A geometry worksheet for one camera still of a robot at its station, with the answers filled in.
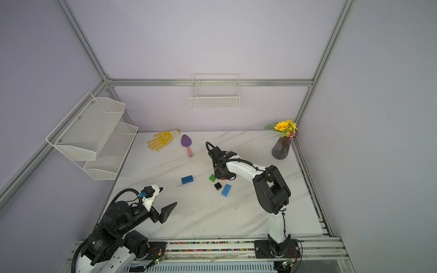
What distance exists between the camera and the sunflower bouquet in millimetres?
899

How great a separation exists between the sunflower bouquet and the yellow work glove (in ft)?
2.26

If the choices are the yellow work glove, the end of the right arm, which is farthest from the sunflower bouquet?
the yellow work glove

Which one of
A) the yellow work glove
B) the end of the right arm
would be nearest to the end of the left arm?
the end of the right arm
